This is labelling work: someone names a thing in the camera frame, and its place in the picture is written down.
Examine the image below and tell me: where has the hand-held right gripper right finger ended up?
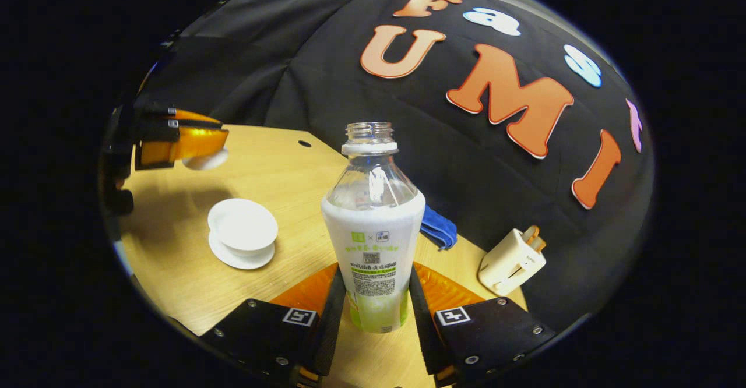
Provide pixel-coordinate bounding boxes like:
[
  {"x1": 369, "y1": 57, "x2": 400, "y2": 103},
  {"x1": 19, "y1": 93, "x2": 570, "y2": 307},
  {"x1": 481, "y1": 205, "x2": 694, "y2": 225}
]
[{"x1": 408, "y1": 263, "x2": 557, "y2": 386}]

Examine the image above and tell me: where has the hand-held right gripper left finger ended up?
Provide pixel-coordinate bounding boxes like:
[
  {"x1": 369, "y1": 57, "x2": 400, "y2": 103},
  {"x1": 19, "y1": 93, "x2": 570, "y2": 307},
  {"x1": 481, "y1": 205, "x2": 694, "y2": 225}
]
[{"x1": 201, "y1": 263, "x2": 347, "y2": 386}]

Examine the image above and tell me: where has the white teacup lid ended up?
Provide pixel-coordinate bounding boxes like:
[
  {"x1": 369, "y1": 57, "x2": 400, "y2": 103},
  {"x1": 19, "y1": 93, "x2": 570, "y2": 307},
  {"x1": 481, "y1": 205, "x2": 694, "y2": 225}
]
[{"x1": 182, "y1": 147, "x2": 230, "y2": 171}]

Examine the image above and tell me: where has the clear water bottle green label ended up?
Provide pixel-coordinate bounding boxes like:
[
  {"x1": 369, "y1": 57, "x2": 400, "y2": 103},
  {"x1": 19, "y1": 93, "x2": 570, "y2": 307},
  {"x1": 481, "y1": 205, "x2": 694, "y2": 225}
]
[{"x1": 321, "y1": 122, "x2": 427, "y2": 334}]

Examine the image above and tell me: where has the white teacup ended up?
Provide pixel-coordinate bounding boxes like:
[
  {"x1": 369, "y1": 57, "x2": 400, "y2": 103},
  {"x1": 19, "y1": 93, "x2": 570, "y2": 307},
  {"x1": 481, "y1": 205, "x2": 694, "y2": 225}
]
[{"x1": 207, "y1": 198, "x2": 279, "y2": 257}]

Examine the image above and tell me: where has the blue towel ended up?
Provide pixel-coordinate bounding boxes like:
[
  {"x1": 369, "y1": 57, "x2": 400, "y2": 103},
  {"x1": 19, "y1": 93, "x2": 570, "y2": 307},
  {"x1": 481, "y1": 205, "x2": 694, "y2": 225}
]
[{"x1": 421, "y1": 204, "x2": 458, "y2": 251}]

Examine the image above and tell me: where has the white saucer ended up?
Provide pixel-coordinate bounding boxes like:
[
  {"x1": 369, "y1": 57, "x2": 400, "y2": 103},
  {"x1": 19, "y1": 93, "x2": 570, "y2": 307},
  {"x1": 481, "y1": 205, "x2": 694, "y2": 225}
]
[{"x1": 209, "y1": 232, "x2": 276, "y2": 270}]

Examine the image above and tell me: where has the white toaster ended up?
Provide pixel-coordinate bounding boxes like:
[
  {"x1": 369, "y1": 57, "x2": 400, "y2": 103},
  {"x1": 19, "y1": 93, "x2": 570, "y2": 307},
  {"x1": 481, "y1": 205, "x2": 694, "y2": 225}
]
[{"x1": 478, "y1": 228, "x2": 547, "y2": 297}]

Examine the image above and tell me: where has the brown bread slice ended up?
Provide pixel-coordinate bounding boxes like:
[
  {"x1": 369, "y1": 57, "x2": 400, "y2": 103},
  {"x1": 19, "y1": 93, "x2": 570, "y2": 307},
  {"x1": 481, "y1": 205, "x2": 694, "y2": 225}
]
[{"x1": 522, "y1": 225, "x2": 547, "y2": 253}]

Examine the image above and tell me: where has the black backdrop cloth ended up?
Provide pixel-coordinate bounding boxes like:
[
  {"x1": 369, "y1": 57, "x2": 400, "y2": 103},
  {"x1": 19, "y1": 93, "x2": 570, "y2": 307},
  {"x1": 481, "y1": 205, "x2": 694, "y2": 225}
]
[{"x1": 137, "y1": 0, "x2": 653, "y2": 330}]

